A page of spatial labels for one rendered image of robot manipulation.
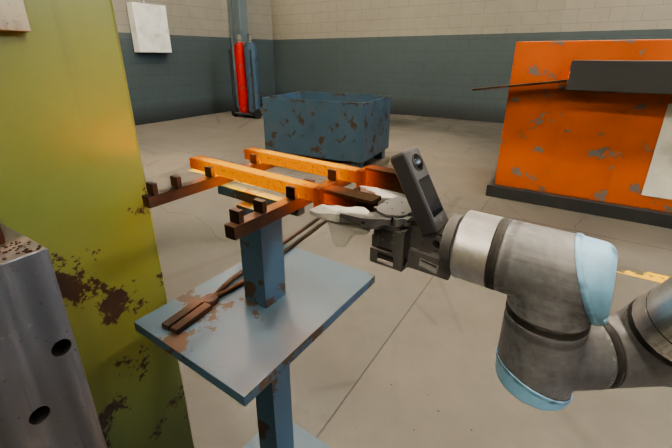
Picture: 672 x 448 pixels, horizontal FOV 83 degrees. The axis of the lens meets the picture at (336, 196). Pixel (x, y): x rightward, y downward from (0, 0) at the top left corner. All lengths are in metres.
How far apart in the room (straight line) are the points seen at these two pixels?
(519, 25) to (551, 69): 4.18
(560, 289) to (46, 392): 0.67
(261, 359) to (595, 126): 3.06
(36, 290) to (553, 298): 0.63
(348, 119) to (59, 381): 3.42
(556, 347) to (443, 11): 7.50
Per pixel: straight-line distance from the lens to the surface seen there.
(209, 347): 0.74
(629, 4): 7.46
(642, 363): 0.59
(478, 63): 7.61
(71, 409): 0.75
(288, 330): 0.74
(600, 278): 0.47
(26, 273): 0.63
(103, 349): 0.99
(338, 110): 3.88
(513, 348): 0.53
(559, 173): 3.48
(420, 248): 0.54
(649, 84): 3.22
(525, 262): 0.47
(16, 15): 0.78
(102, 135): 0.85
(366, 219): 0.51
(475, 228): 0.48
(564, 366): 0.53
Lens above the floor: 1.15
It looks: 20 degrees down
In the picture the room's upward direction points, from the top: straight up
